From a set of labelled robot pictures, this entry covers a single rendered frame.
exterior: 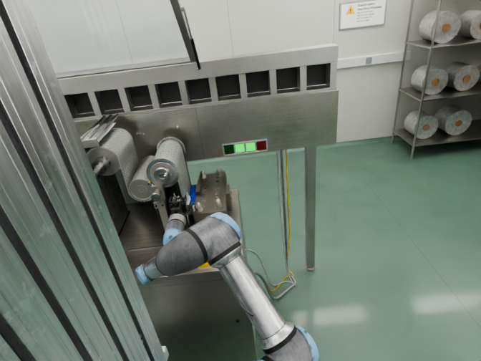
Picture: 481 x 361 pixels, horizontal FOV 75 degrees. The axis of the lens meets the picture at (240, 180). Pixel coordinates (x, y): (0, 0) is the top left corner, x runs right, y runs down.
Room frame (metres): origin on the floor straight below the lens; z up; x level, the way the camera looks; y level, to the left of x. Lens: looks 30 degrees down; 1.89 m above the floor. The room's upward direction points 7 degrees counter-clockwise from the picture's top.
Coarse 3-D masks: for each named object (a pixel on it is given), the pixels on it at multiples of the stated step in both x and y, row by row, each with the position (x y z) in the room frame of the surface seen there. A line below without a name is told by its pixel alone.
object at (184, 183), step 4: (184, 160) 1.50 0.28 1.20; (184, 164) 1.48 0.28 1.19; (184, 168) 1.45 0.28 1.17; (180, 172) 1.35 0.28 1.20; (184, 172) 1.43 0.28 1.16; (180, 176) 1.33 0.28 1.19; (184, 176) 1.41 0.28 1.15; (180, 180) 1.31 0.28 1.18; (184, 180) 1.39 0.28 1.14; (188, 180) 1.49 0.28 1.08; (180, 184) 1.30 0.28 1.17; (184, 184) 1.37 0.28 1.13; (188, 184) 1.47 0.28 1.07; (180, 188) 1.28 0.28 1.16; (184, 188) 1.35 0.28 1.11; (188, 188) 1.45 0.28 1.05; (180, 192) 1.28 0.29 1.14; (184, 192) 1.33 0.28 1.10; (188, 192) 1.43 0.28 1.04; (184, 196) 1.31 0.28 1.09
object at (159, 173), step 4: (156, 168) 1.27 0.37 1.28; (160, 168) 1.25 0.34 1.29; (164, 168) 1.26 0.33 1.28; (156, 172) 1.25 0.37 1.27; (160, 172) 1.25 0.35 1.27; (164, 172) 1.25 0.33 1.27; (168, 172) 1.25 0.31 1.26; (156, 176) 1.25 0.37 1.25; (160, 176) 1.25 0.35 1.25; (168, 176) 1.25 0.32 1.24; (160, 180) 1.25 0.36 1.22; (164, 180) 1.25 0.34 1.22
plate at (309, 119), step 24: (288, 96) 1.60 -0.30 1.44; (312, 96) 1.59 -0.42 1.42; (336, 96) 1.59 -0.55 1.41; (96, 120) 1.61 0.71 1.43; (120, 120) 1.61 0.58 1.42; (144, 120) 1.61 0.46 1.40; (168, 120) 1.61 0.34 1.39; (192, 120) 1.60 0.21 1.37; (216, 120) 1.60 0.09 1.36; (240, 120) 1.60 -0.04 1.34; (264, 120) 1.60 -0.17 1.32; (288, 120) 1.60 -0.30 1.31; (312, 120) 1.59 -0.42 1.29; (336, 120) 1.59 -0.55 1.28; (144, 144) 1.61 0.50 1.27; (192, 144) 1.60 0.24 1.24; (216, 144) 1.60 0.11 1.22; (288, 144) 1.60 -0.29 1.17; (312, 144) 1.59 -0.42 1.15; (120, 168) 1.61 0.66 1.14
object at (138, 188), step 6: (150, 156) 1.52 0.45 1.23; (144, 162) 1.46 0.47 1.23; (150, 162) 1.45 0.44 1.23; (138, 168) 1.41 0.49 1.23; (144, 168) 1.38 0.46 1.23; (138, 174) 1.33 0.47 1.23; (144, 174) 1.32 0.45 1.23; (132, 180) 1.28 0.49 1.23; (138, 180) 1.28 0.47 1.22; (144, 180) 1.28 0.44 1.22; (132, 186) 1.28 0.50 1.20; (138, 186) 1.28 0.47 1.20; (144, 186) 1.28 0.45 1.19; (150, 186) 1.28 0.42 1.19; (132, 192) 1.28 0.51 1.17; (138, 192) 1.28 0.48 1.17; (144, 192) 1.28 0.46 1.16; (150, 192) 1.28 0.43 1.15; (138, 198) 1.28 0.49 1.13; (144, 198) 1.28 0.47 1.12
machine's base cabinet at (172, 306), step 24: (240, 216) 1.45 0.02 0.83; (144, 288) 1.02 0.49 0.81; (168, 288) 1.01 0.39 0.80; (192, 288) 1.01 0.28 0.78; (216, 288) 1.01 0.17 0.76; (168, 312) 1.01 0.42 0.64; (192, 312) 1.01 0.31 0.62; (216, 312) 1.01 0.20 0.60; (240, 312) 1.01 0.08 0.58; (168, 336) 1.02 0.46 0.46; (192, 336) 1.01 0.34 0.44; (216, 336) 1.01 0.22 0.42; (240, 336) 1.01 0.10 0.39; (168, 360) 1.02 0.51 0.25; (192, 360) 1.01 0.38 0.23; (216, 360) 1.01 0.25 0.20; (240, 360) 1.01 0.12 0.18
